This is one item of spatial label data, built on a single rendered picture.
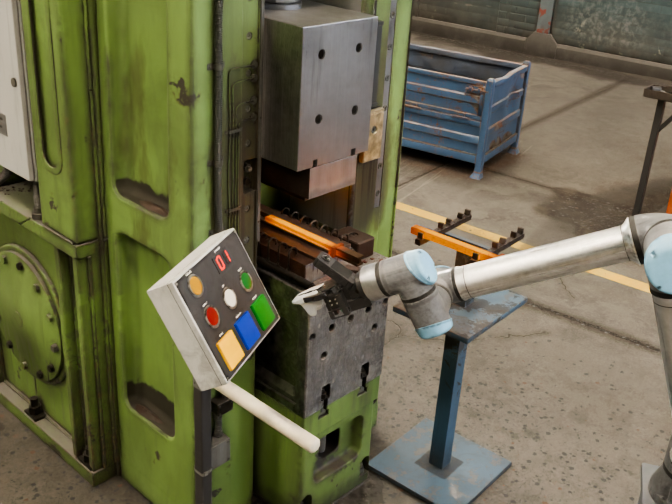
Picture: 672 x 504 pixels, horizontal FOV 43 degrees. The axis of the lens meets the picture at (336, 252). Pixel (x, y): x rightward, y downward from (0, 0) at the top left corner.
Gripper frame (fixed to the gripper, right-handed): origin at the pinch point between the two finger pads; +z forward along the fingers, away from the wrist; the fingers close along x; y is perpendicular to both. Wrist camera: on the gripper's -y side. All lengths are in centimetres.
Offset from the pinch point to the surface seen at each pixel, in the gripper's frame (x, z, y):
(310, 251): 43.2, 13.8, 1.4
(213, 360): -26.9, 11.5, -0.4
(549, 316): 218, 1, 122
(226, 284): -8.3, 11.2, -11.7
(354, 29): 49, -26, -53
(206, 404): -10.0, 33.7, 17.6
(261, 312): -1.3, 10.4, 0.5
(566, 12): 831, 18, 51
